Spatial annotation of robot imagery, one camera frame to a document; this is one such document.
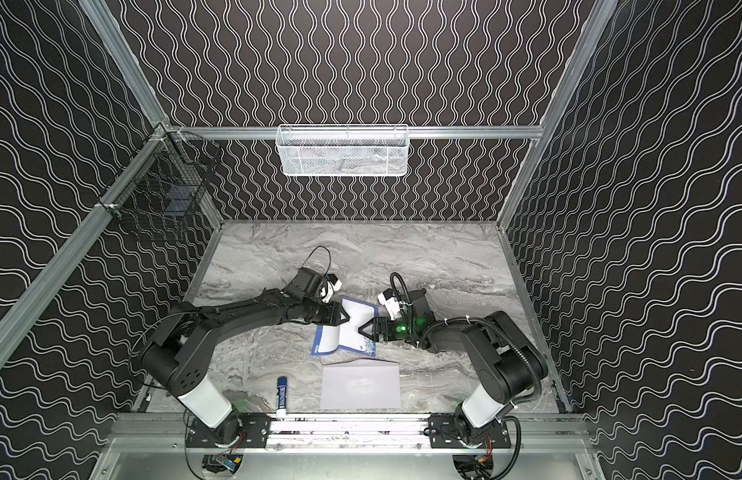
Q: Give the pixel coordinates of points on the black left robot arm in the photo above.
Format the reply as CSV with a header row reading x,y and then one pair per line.
x,y
178,354

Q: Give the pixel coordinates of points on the aluminium corner post left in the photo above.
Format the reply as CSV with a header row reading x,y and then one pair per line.
x,y
113,39

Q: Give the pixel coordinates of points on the floral blue white letter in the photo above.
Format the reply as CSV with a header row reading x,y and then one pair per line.
x,y
329,339

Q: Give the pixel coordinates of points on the aluminium left side rail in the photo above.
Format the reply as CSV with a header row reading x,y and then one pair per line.
x,y
24,314

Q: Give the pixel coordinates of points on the black wire basket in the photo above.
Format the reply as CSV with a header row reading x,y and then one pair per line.
x,y
169,200

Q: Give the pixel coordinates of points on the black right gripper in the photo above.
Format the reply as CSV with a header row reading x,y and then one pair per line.
x,y
386,327

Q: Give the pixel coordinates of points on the white envelope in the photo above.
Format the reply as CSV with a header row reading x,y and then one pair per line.
x,y
363,384

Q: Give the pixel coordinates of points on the aluminium back crossbar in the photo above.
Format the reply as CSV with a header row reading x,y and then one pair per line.
x,y
413,132

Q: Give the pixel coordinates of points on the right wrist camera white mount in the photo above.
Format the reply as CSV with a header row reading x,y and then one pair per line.
x,y
392,304

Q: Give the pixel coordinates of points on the aluminium corner post right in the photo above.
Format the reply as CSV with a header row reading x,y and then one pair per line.
x,y
591,31

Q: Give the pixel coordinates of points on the blue white glue stick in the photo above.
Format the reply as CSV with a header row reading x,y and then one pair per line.
x,y
282,396

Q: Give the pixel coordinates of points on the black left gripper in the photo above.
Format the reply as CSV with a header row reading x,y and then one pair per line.
x,y
322,309

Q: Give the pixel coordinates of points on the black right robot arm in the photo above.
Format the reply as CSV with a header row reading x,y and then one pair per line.
x,y
509,368

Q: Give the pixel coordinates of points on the white wire mesh basket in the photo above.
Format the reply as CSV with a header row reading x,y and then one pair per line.
x,y
343,150

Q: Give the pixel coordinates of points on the aluminium corner post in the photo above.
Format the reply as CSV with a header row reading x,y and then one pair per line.
x,y
113,39
591,31

